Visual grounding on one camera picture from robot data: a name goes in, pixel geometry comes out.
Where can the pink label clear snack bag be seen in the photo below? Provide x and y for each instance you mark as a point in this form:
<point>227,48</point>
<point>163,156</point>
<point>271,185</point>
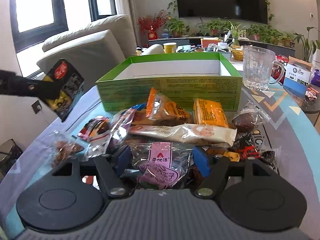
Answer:
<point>161,165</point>

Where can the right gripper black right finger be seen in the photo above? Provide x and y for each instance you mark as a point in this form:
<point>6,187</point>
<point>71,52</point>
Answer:
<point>249,193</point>

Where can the orange cracker packet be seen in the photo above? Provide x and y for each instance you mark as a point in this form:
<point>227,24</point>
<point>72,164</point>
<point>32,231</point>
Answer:
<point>208,112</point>

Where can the clear packet brown nuts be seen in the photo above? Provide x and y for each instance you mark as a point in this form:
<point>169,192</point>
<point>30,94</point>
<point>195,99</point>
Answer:
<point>63,146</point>

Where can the long beige snack packet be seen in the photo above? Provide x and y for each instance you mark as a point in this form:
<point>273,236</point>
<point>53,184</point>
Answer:
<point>188,133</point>

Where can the beige sofa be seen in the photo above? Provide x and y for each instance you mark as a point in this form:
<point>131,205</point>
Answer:
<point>93,50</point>

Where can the clear glass mug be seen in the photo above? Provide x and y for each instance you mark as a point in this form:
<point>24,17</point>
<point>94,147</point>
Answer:
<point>258,64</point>

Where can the patterned table mat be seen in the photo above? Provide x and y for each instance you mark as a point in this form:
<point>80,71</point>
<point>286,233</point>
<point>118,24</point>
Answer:
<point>289,129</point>

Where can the yellow woven basket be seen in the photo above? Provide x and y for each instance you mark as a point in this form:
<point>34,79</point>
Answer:
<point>237,52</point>

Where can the purple gift bag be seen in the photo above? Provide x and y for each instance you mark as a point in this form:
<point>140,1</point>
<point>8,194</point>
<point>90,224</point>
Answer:
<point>316,78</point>

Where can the red flower vase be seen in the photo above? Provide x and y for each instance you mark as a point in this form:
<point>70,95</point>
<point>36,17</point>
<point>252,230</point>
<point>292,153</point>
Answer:
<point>152,24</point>

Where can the green cardboard box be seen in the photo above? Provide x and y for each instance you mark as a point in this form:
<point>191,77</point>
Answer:
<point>182,77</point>

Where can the orange clear pastry packet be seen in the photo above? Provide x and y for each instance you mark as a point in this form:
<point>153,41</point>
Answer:
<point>163,111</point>

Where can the black yellow snack packet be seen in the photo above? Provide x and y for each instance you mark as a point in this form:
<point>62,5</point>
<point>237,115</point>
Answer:
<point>71,85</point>

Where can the yellow can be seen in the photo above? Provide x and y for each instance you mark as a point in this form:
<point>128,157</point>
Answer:
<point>170,47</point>

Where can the blue white cardboard box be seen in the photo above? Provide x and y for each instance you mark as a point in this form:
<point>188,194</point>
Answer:
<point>297,76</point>

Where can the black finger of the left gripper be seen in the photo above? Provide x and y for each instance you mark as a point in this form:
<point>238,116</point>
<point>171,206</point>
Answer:
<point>14,85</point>

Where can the spider plant in vase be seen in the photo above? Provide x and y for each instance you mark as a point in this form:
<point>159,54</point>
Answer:
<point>236,30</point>

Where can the red white snack packet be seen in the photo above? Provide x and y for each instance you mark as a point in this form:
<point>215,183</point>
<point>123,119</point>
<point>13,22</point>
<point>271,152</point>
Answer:
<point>94,129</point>

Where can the orange tissue box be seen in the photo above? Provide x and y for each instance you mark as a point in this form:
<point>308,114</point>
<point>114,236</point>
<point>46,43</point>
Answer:
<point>206,41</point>

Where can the dark date clear packet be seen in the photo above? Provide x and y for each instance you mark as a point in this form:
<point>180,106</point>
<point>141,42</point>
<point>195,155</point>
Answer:
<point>249,118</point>

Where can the dark round side table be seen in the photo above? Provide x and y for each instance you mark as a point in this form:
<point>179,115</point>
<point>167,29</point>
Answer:
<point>310,102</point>

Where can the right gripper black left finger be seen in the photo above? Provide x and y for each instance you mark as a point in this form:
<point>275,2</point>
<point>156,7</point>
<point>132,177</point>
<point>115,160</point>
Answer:
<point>70,196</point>

